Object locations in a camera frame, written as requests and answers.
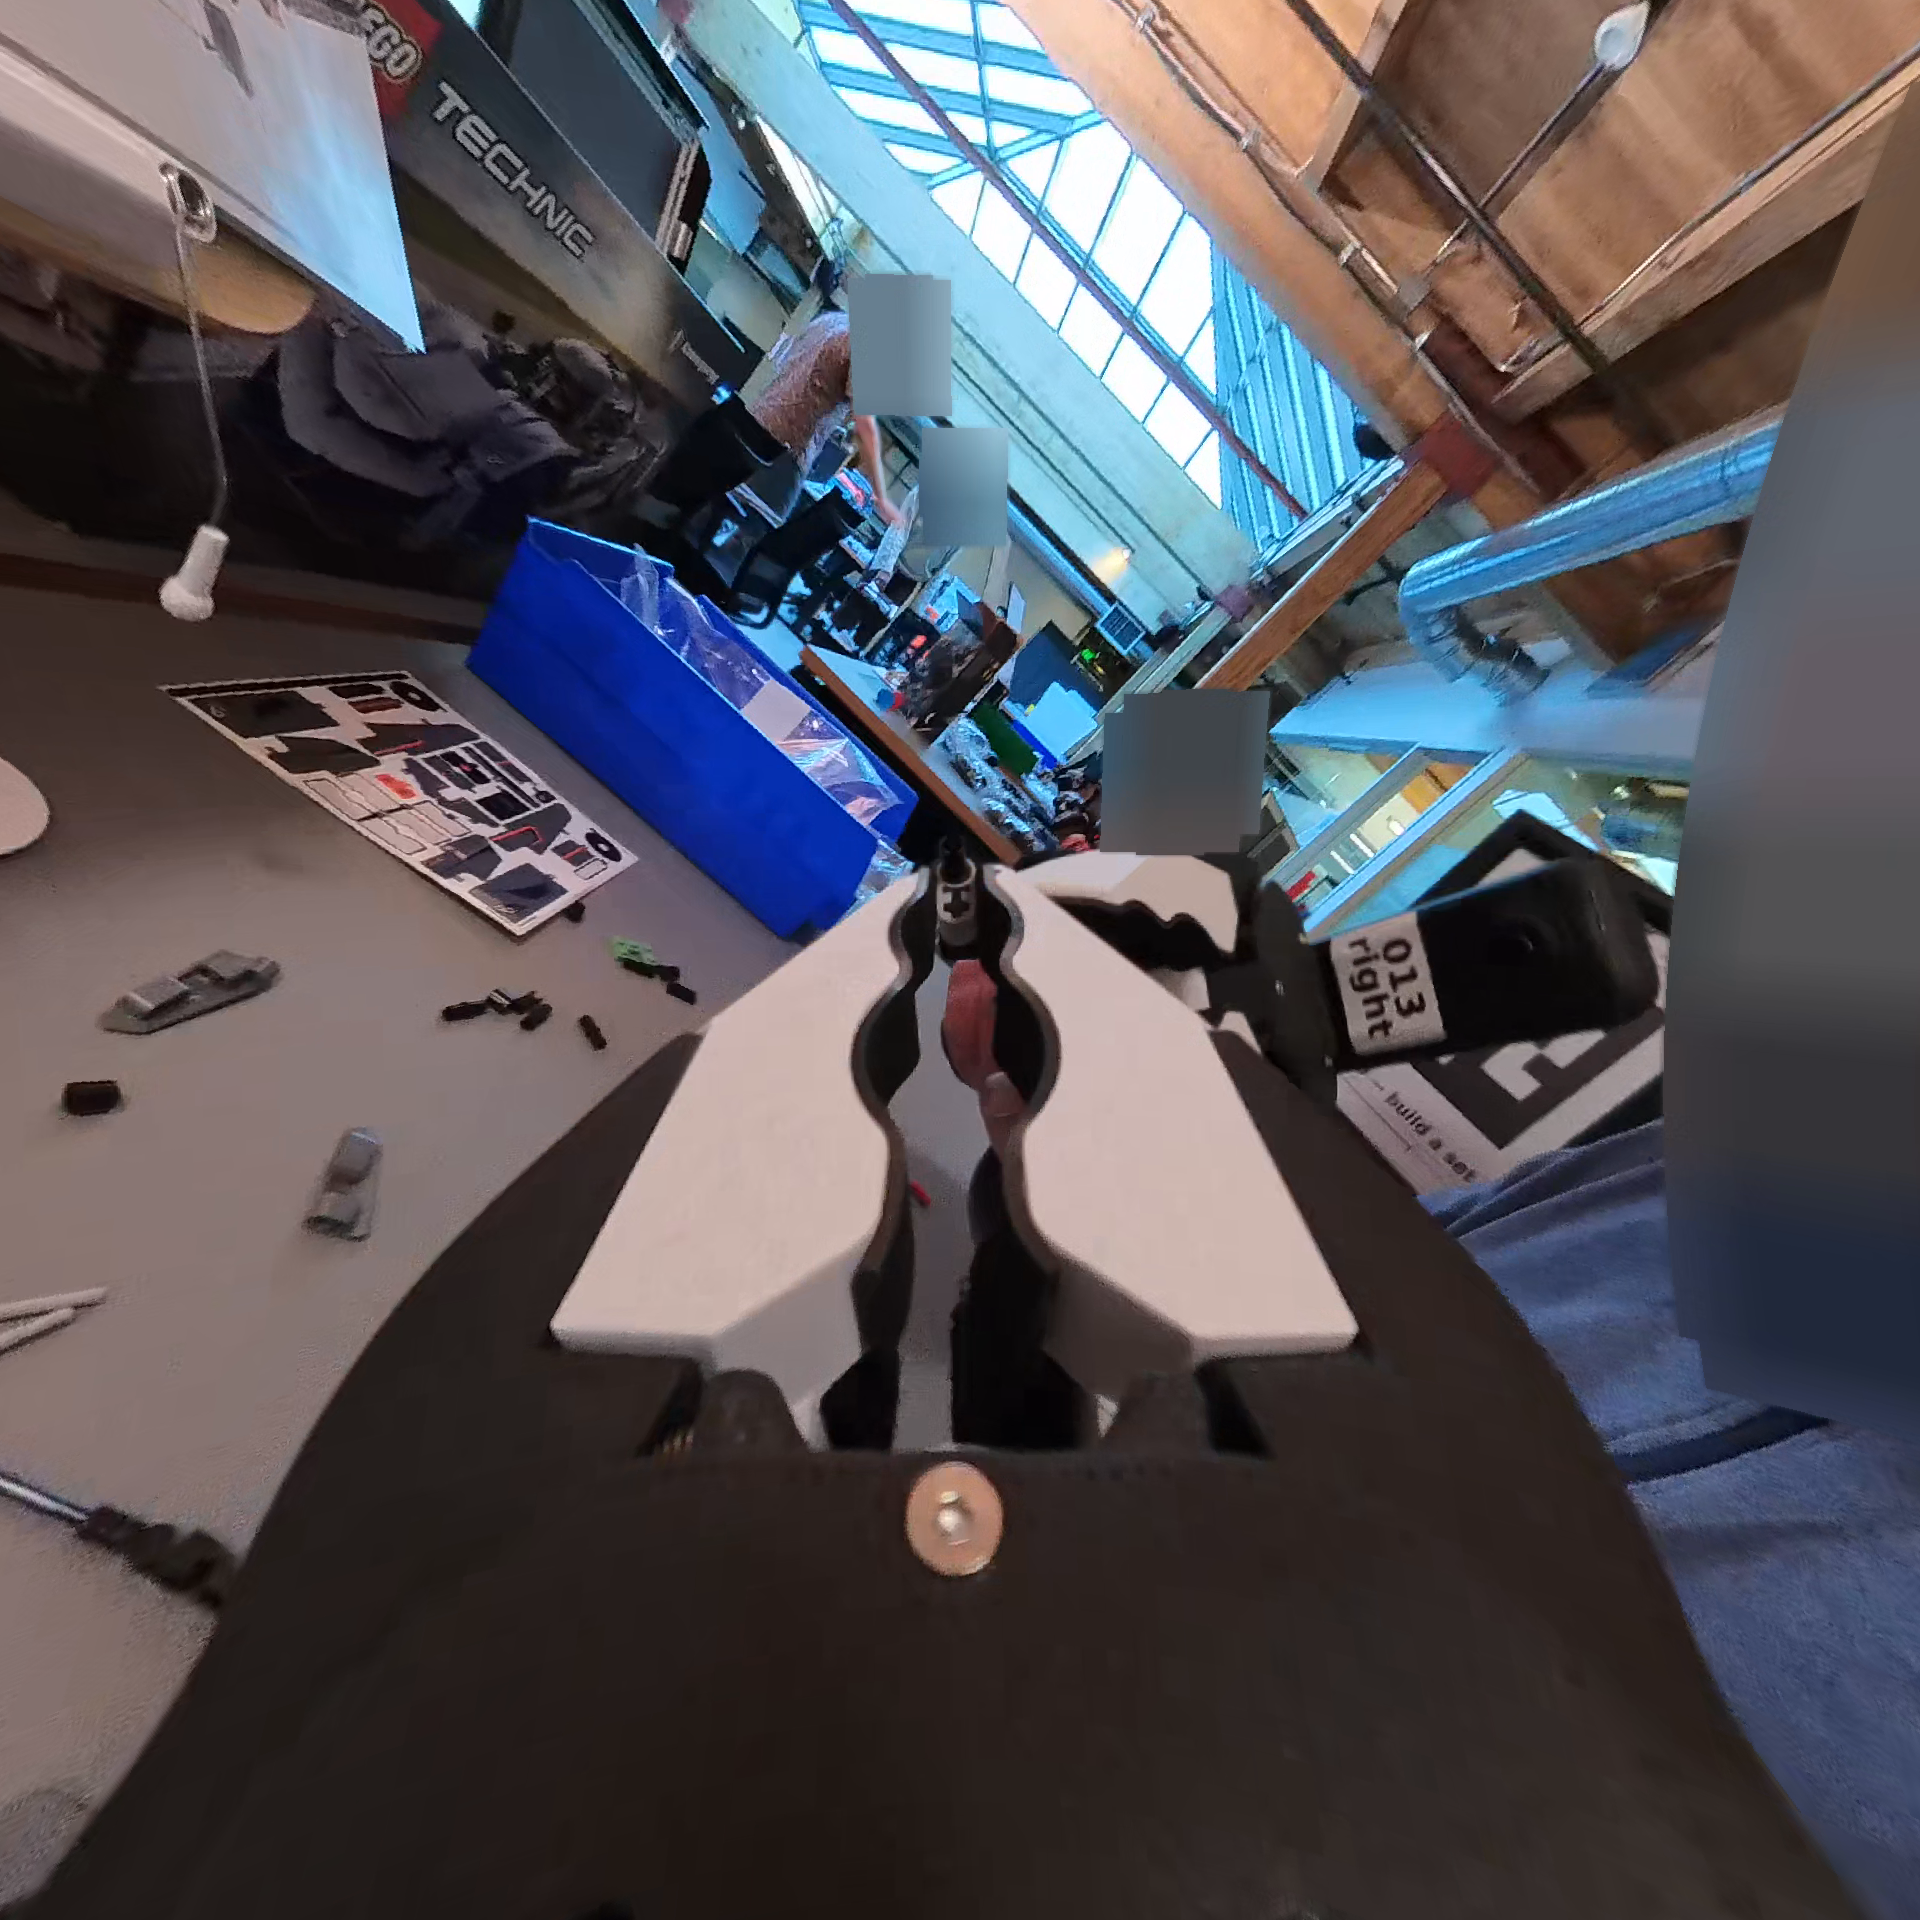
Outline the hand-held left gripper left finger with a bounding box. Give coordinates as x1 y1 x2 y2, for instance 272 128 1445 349
549 872 939 1450

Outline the metal ventilation duct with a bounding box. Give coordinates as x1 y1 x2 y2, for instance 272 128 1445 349
1394 405 1787 700

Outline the flat grey lego piece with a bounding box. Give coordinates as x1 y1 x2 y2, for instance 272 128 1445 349
98 948 282 1037

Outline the black metal tool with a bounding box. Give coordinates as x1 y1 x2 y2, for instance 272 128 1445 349
0 1469 233 1606

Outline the printed marker sheet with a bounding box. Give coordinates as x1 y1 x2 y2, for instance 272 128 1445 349
1335 936 1670 1194

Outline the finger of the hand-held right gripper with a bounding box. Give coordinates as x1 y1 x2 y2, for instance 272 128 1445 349
1170 957 1278 1039
1031 848 1254 975

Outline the lego instruction booklet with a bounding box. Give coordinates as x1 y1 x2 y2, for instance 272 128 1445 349
0 0 424 349

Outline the person's right hand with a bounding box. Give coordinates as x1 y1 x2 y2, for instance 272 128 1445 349
942 959 1037 1160

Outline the skylight window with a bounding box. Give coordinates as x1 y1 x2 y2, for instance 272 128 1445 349
795 0 1306 518

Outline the lego sticker sheet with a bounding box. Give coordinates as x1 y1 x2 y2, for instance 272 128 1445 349
161 669 640 939

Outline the grey lego beam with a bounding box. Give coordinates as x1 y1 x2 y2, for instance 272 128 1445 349
304 1127 384 1240

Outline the blue plastic bin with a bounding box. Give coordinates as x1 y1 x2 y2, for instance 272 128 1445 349
467 518 921 944

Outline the pile of clear plastic bags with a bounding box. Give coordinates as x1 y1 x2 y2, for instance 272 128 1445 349
608 546 917 819

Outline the black office chair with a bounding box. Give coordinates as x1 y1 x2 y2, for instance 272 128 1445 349
645 397 840 634

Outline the dark lego set box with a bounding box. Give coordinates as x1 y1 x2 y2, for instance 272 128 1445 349
0 0 720 531

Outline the wooden background desk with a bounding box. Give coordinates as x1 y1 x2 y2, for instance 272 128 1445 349
801 645 1037 864

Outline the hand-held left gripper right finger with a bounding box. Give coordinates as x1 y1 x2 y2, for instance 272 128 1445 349
978 872 1362 1442

